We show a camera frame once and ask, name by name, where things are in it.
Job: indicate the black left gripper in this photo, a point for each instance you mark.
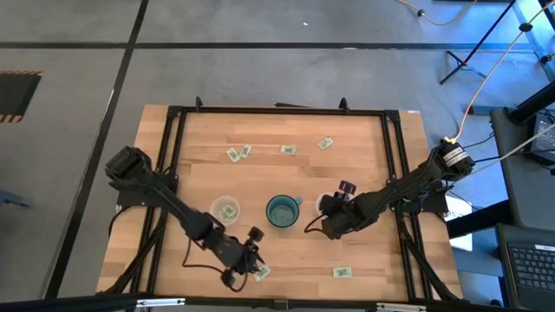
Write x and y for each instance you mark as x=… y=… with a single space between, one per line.
x=238 y=258

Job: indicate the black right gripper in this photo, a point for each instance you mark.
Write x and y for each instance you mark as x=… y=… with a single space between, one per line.
x=342 y=221

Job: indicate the banknote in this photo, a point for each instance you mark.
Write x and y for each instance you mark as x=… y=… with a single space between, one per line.
x=263 y=274

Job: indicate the banknotes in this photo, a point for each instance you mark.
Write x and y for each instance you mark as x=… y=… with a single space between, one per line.
x=233 y=154

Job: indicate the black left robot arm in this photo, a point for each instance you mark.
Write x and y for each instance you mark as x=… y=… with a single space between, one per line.
x=165 y=195

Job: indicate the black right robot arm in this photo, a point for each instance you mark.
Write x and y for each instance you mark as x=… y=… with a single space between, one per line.
x=412 y=182

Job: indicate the clear plastic bowl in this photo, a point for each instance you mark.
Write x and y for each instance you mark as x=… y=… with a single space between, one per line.
x=217 y=210
x=321 y=200

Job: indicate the teal speckled enamel mug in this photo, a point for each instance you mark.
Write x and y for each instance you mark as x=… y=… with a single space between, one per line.
x=282 y=211

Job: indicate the white paper sheet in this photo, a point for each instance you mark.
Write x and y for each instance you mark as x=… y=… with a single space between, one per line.
x=459 y=212

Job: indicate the grey desk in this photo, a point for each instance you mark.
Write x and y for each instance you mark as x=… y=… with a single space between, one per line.
x=520 y=186

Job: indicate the dark laptop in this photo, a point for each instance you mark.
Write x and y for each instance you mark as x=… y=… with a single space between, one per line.
x=533 y=268

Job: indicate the black tripod stand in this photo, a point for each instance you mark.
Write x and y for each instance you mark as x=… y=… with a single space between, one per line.
x=477 y=47

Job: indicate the black electronics box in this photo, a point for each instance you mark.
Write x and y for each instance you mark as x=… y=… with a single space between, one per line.
x=544 y=138

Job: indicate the black desk beam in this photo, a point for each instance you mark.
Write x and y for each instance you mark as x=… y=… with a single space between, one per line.
x=533 y=104

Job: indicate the grey light stand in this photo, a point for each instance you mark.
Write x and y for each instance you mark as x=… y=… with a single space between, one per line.
x=535 y=41

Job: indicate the hazard-striped floor hatch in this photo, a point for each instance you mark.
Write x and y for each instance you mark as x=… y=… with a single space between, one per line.
x=17 y=95

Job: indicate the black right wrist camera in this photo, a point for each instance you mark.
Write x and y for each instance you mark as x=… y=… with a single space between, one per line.
x=347 y=187

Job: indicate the silver metal bracket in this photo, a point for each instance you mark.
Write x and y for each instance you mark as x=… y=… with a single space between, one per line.
x=401 y=307
x=160 y=302

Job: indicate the black metal table frame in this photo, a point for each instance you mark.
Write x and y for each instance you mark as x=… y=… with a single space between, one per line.
x=282 y=110

